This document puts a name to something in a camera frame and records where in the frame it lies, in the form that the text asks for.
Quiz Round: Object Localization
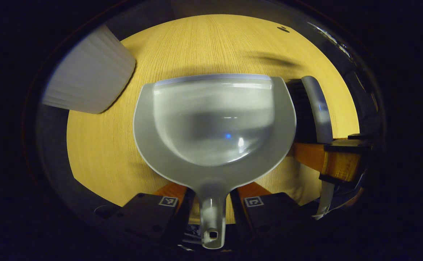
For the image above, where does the grey ribbed garbage bin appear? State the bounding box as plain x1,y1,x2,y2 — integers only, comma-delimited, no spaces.
42,25,137,115

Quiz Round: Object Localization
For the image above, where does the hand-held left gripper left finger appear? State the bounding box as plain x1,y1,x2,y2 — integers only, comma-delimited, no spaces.
106,182,196,247

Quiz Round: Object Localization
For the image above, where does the small grey broom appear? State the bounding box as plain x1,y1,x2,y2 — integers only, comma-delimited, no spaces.
288,75,336,220

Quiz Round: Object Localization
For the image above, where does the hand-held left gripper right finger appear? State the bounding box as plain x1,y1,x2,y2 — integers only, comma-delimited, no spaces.
230,182,319,243

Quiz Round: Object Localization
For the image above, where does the grey plastic dustpan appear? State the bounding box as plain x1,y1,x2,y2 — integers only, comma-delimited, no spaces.
133,74,297,250

